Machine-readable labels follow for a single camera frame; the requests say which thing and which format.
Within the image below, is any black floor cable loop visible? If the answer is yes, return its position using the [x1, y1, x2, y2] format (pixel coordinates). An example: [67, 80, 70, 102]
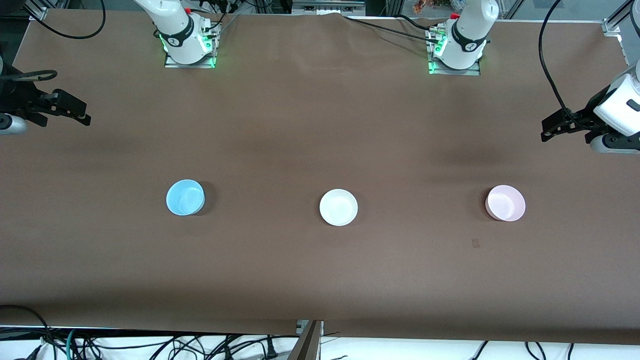
[0, 304, 53, 360]

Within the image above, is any brown table cover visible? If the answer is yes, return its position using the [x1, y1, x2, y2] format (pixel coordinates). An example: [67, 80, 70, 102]
[0, 9, 640, 346]

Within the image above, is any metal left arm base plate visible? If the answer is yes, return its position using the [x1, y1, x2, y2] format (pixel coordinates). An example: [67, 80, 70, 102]
[426, 25, 482, 77]

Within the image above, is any aluminium profile post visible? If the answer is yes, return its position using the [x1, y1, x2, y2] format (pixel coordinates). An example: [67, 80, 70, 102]
[287, 320, 325, 360]

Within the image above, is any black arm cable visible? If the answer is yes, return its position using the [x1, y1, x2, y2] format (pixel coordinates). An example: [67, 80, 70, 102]
[538, 0, 581, 126]
[0, 0, 107, 84]

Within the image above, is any white bowl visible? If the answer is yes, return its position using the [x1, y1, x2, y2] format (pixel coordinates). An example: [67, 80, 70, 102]
[319, 188, 359, 227]

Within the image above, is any aluminium frame rail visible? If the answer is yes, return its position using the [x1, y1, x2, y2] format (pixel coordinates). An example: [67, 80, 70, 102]
[292, 0, 366, 16]

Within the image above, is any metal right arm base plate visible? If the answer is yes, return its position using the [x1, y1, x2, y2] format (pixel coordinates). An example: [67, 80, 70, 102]
[164, 20, 222, 69]

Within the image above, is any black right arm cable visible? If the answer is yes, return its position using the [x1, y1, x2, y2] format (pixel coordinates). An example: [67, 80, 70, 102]
[0, 0, 107, 84]

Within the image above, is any blue bowl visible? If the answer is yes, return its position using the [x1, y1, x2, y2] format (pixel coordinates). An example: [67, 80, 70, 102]
[166, 179, 206, 217]

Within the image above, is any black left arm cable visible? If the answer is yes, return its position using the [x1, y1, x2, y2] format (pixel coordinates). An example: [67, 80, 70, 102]
[538, 0, 581, 126]

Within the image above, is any black base cable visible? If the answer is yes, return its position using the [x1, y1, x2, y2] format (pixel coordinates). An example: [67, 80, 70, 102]
[344, 16, 441, 45]
[394, 14, 445, 33]

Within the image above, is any pink bowl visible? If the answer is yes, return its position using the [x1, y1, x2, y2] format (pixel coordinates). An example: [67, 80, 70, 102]
[485, 184, 526, 222]

